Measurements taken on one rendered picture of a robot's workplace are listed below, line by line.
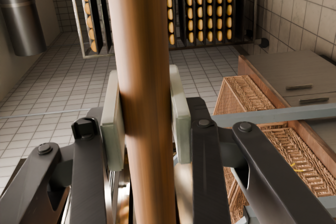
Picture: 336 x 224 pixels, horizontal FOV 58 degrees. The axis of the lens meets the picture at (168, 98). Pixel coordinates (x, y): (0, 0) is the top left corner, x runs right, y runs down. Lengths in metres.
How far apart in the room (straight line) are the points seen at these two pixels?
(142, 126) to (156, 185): 0.05
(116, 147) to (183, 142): 0.03
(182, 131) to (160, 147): 0.04
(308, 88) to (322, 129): 0.37
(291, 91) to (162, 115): 1.47
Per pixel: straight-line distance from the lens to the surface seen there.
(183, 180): 1.85
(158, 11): 0.16
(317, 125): 1.37
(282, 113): 1.31
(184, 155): 0.16
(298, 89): 1.65
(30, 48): 3.39
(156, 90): 0.17
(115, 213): 1.51
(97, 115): 0.17
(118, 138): 0.15
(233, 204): 1.60
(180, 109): 0.15
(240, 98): 1.62
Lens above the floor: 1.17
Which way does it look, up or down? 3 degrees down
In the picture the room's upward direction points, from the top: 96 degrees counter-clockwise
